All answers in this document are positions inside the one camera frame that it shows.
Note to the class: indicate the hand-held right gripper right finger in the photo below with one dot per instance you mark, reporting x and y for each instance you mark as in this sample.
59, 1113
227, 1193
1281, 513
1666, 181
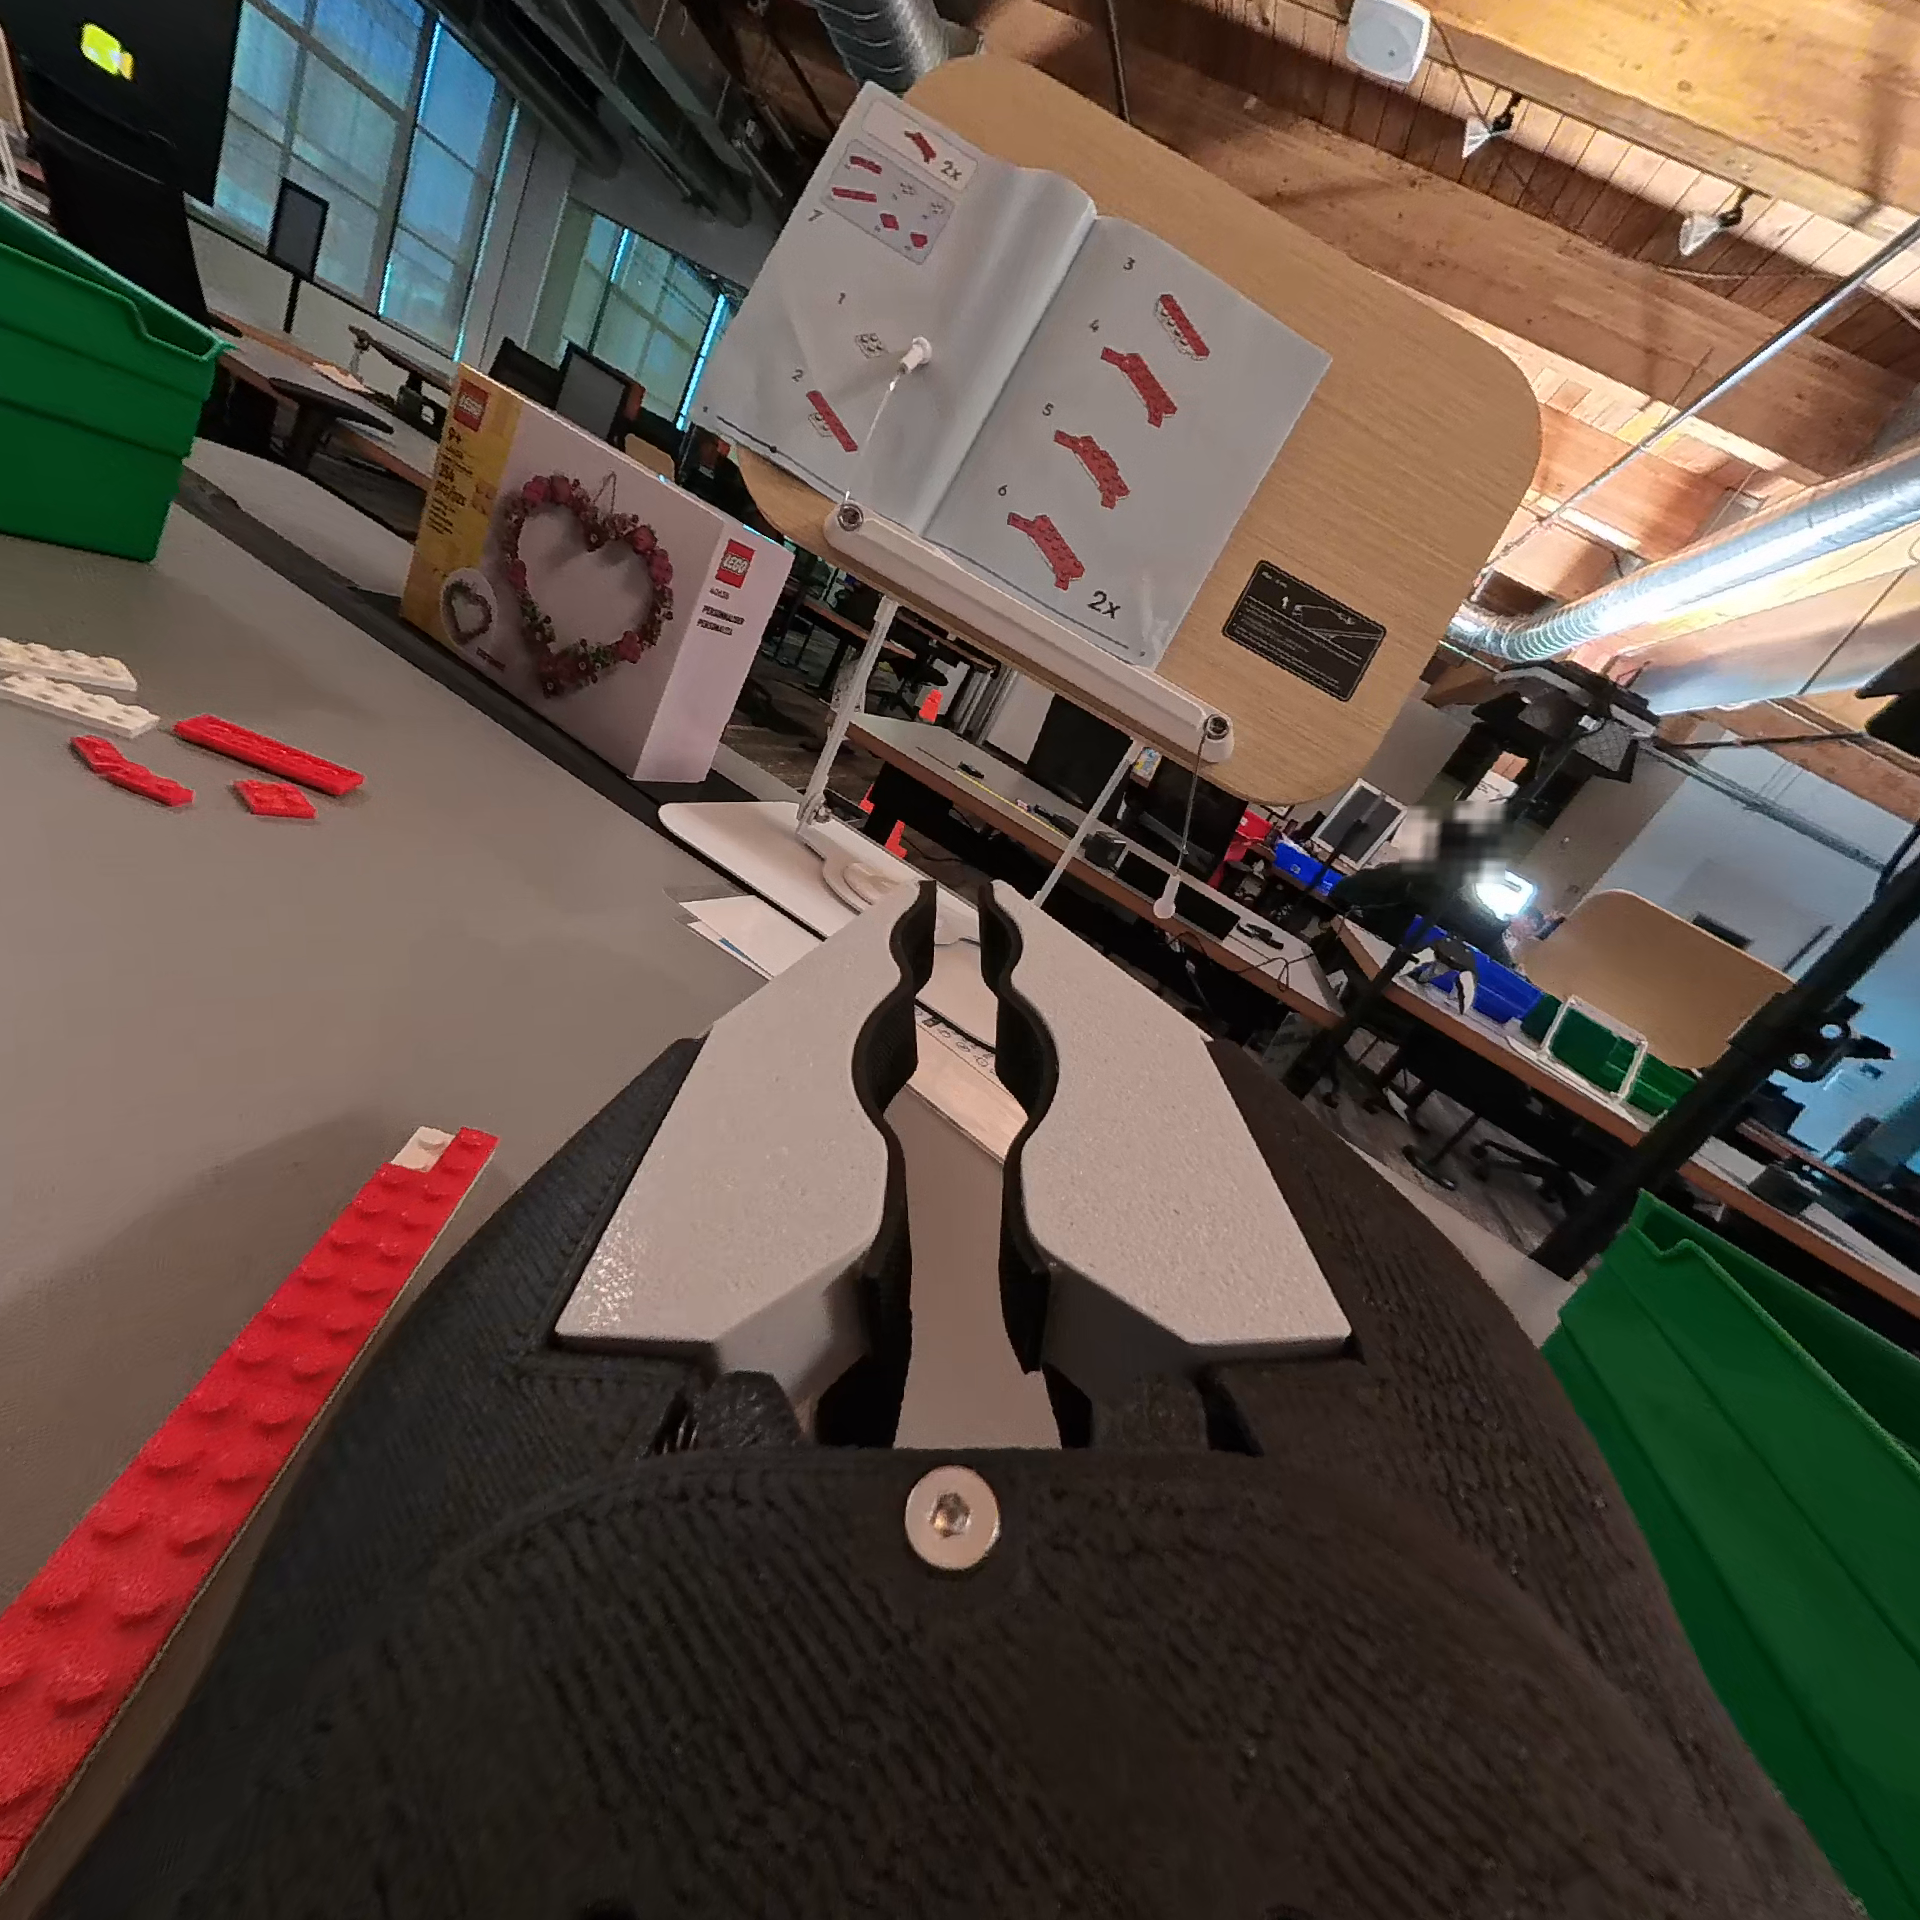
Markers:
1170, 1184

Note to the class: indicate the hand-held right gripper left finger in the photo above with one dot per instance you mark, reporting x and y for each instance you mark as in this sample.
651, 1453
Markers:
749, 1171

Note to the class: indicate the green plastic bin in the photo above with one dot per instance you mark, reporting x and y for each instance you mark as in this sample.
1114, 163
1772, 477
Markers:
90, 436
1770, 1501

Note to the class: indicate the lego set box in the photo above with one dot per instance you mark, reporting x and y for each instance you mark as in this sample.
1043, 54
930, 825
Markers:
600, 599

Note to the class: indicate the square red lego plate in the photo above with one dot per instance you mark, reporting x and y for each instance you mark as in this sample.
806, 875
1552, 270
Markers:
275, 800

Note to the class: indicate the wide red lego plate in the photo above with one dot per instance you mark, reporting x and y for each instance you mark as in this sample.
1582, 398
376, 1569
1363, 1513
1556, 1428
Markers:
270, 755

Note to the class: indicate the notched red lego piece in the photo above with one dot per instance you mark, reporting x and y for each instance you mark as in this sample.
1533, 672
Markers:
153, 787
100, 752

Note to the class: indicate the white lego plate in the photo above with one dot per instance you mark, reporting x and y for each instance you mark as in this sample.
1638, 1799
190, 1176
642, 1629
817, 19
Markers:
76, 704
59, 662

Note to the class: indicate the printed paper sheet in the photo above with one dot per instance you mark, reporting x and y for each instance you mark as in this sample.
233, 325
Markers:
749, 933

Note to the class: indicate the long background desk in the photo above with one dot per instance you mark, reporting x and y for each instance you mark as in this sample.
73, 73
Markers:
1020, 796

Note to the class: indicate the black stand pole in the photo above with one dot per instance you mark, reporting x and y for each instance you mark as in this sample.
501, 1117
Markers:
1723, 1080

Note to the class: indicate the instruction booklet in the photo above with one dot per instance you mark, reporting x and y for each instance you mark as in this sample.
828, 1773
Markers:
990, 375

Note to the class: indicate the ceiling spot light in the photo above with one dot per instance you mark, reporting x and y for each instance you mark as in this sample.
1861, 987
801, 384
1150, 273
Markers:
1492, 129
1709, 225

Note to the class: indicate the white ceiling access point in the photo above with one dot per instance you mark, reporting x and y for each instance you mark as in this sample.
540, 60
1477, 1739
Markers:
1388, 38

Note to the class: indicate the red lego frame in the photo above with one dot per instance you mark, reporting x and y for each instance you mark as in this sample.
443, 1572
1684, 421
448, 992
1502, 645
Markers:
195, 1484

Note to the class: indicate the silver insulated duct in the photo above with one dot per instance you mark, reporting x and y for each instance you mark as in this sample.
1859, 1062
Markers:
1723, 564

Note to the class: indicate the spiral metal ceiling duct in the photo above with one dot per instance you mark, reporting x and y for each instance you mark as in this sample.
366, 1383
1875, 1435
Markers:
884, 38

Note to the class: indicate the black wall monitor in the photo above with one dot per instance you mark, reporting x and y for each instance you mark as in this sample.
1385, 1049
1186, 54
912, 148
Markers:
120, 89

